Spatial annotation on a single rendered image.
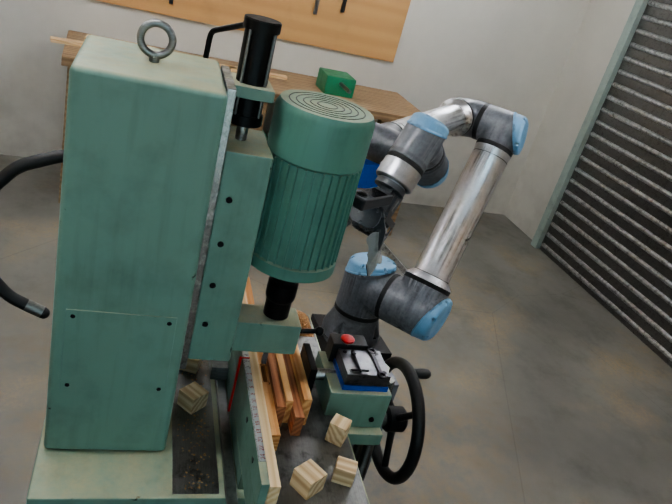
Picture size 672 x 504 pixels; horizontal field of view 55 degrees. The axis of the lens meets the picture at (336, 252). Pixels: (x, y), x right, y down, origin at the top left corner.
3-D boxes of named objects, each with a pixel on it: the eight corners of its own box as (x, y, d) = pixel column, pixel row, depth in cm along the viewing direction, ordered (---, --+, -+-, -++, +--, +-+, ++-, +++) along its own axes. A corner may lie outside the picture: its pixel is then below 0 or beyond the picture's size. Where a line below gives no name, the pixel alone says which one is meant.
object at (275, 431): (276, 451, 120) (280, 435, 119) (265, 451, 120) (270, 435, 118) (246, 290, 168) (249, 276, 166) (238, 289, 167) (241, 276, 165)
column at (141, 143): (164, 454, 126) (229, 95, 95) (41, 452, 119) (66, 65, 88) (165, 379, 145) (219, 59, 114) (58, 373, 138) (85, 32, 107)
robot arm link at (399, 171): (415, 166, 134) (378, 148, 138) (403, 185, 133) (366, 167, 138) (425, 183, 142) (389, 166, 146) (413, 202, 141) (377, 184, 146)
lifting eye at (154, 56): (173, 67, 101) (179, 24, 98) (133, 59, 99) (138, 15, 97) (173, 64, 103) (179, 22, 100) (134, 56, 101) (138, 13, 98)
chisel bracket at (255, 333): (293, 361, 132) (302, 327, 128) (224, 356, 127) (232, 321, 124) (287, 339, 138) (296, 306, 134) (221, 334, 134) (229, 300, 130)
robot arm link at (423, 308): (386, 321, 207) (490, 112, 208) (435, 347, 201) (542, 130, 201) (373, 317, 193) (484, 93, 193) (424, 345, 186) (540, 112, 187)
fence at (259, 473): (263, 508, 108) (270, 484, 106) (254, 508, 108) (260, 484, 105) (234, 307, 159) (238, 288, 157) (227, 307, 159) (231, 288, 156)
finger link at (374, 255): (388, 280, 136) (386, 239, 139) (380, 272, 131) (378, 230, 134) (374, 282, 137) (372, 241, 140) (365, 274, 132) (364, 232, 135)
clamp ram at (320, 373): (335, 405, 135) (346, 371, 131) (301, 404, 133) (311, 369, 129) (326, 377, 143) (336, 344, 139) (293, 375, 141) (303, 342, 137)
